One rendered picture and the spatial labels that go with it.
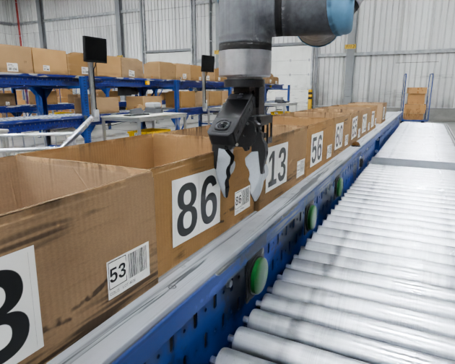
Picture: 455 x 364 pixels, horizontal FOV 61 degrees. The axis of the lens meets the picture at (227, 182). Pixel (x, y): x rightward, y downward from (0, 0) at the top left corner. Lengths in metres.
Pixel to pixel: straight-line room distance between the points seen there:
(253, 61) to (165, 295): 0.38
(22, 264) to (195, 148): 0.62
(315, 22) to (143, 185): 0.36
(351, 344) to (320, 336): 0.05
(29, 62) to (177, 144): 5.17
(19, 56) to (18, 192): 5.29
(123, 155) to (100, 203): 0.48
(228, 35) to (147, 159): 0.46
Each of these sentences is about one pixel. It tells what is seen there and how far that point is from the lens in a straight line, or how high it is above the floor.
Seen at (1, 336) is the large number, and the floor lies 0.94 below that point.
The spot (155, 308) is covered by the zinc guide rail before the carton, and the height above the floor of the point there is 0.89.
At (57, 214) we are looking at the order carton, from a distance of 0.43.
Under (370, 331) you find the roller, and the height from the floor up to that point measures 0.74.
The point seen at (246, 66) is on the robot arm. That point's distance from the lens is 0.65.
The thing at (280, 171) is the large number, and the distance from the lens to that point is 1.02.
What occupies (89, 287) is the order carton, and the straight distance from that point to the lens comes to 0.48.
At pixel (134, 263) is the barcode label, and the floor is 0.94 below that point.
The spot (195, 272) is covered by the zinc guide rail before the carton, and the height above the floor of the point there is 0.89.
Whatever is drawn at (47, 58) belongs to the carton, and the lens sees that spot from 6.27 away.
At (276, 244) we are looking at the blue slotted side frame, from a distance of 0.96.
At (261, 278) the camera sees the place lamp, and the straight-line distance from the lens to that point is 0.75.
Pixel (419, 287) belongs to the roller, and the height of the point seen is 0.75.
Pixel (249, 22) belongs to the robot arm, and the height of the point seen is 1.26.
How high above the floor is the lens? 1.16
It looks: 13 degrees down
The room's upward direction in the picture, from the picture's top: straight up
